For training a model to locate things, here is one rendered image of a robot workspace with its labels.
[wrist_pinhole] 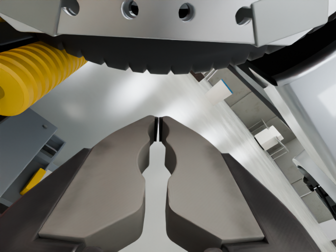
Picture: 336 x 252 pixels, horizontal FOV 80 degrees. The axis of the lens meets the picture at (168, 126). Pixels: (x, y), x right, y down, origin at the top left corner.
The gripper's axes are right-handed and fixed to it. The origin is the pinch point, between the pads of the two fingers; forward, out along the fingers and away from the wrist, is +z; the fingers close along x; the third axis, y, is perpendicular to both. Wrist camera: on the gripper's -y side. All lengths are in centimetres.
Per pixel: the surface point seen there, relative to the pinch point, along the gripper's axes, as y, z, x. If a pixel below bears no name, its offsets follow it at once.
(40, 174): 34, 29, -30
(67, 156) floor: 51, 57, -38
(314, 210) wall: 955, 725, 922
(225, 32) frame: -4.5, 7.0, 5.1
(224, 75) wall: 308, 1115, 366
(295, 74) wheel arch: 2.5, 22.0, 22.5
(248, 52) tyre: -1.6, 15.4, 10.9
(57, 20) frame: -4.5, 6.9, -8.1
